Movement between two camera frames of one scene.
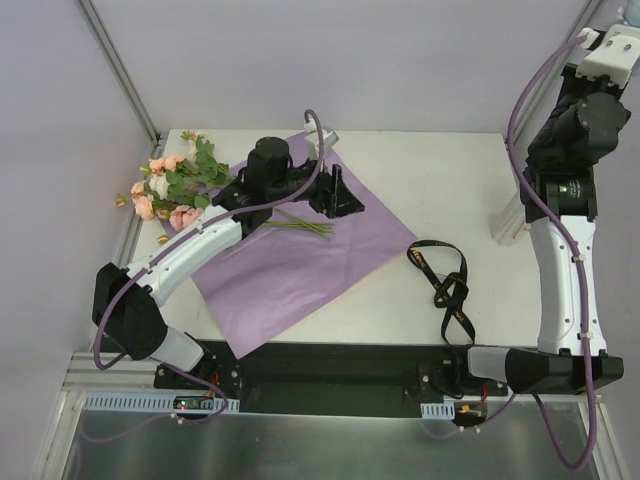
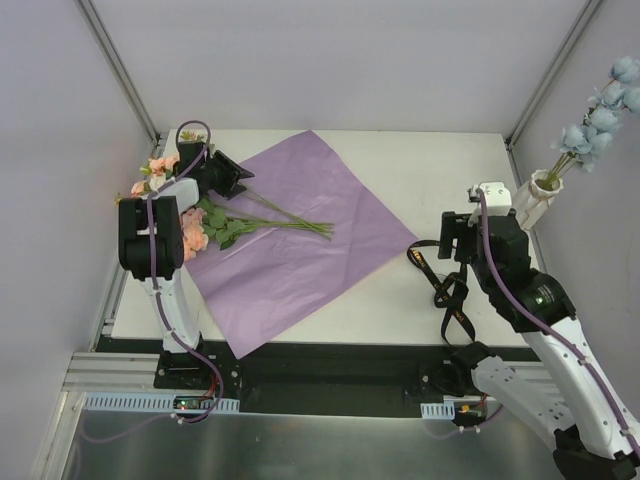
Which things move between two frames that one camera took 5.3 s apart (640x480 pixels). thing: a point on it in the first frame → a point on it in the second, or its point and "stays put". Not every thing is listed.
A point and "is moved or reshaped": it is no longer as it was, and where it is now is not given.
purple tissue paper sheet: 280,281 stays put
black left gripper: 329,191 → 233,175
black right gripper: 600,81 → 446,235
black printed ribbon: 451,290 stays put
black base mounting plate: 334,379 stays put
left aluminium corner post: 117,67 stays put
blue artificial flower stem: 632,12 is moved or reshaped
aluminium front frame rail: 93,371 stays put
